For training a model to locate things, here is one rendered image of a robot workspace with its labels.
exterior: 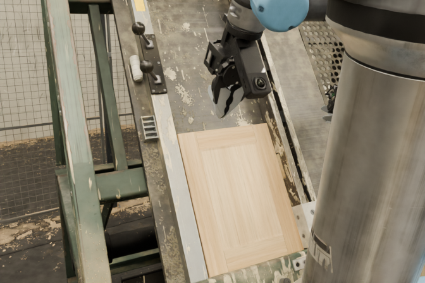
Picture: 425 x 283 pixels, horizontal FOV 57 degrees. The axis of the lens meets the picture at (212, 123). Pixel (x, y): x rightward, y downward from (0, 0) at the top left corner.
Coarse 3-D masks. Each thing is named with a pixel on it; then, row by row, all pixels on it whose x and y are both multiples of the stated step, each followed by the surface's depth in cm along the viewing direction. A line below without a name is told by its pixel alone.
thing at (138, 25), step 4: (136, 24) 107; (140, 24) 107; (132, 28) 107; (136, 28) 107; (140, 28) 107; (144, 28) 108; (136, 32) 107; (140, 32) 107; (144, 36) 112; (148, 40) 115; (148, 44) 117; (152, 44) 118; (148, 48) 117; (152, 48) 118
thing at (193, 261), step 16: (128, 0) 126; (144, 0) 125; (144, 16) 123; (144, 32) 120; (144, 80) 118; (160, 96) 115; (160, 112) 113; (160, 128) 111; (160, 144) 110; (176, 144) 111; (176, 160) 109; (176, 176) 108; (176, 192) 106; (176, 208) 104; (192, 208) 106; (176, 224) 104; (192, 224) 104; (192, 240) 103; (192, 256) 101; (192, 272) 100
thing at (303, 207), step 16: (272, 64) 130; (272, 80) 129; (272, 96) 125; (272, 112) 124; (288, 112) 125; (272, 128) 125; (288, 128) 123; (288, 144) 121; (288, 160) 119; (288, 176) 119; (304, 176) 119; (288, 192) 120; (304, 192) 119; (304, 208) 115; (304, 224) 114; (304, 240) 115
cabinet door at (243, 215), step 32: (224, 128) 121; (256, 128) 125; (192, 160) 113; (224, 160) 117; (256, 160) 121; (192, 192) 110; (224, 192) 114; (256, 192) 117; (224, 224) 110; (256, 224) 114; (288, 224) 117; (224, 256) 106; (256, 256) 110
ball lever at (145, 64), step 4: (144, 60) 104; (148, 60) 104; (140, 64) 104; (144, 64) 103; (148, 64) 103; (152, 64) 104; (140, 68) 104; (144, 68) 103; (148, 68) 103; (152, 68) 104; (144, 72) 104; (148, 72) 104; (152, 72) 109; (152, 76) 111; (156, 76) 113; (156, 80) 114; (160, 80) 114; (156, 84) 114; (160, 84) 115
